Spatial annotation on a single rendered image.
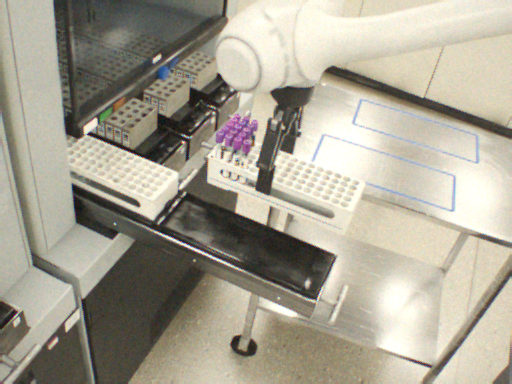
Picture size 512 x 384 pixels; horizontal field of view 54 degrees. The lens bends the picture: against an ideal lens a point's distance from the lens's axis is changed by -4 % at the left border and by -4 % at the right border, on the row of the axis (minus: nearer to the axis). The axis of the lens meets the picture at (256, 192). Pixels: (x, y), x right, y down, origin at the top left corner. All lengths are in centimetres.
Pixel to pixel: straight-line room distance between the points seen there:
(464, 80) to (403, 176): 199
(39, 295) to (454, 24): 83
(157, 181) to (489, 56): 242
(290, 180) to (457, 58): 229
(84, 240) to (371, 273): 100
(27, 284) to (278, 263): 48
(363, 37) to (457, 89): 261
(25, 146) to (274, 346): 121
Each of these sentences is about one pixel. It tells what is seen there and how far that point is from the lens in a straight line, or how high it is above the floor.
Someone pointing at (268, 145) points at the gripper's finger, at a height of 102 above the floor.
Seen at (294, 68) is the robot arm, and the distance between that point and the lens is 68.
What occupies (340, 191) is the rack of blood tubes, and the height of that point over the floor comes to 92.
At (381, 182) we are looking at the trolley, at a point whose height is 82.
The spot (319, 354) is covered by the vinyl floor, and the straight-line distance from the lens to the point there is 188.
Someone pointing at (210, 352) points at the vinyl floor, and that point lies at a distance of 182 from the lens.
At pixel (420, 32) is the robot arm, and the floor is 132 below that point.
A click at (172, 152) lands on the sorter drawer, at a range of 122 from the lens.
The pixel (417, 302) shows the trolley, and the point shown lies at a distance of 177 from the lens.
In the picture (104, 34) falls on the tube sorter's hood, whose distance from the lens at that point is 98.
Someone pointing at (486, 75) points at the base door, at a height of 35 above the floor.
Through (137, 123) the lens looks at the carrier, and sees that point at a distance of 118.
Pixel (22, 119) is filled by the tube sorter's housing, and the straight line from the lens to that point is 89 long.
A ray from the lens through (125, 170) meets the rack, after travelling 109.
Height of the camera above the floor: 156
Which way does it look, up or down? 41 degrees down
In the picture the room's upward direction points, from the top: 11 degrees clockwise
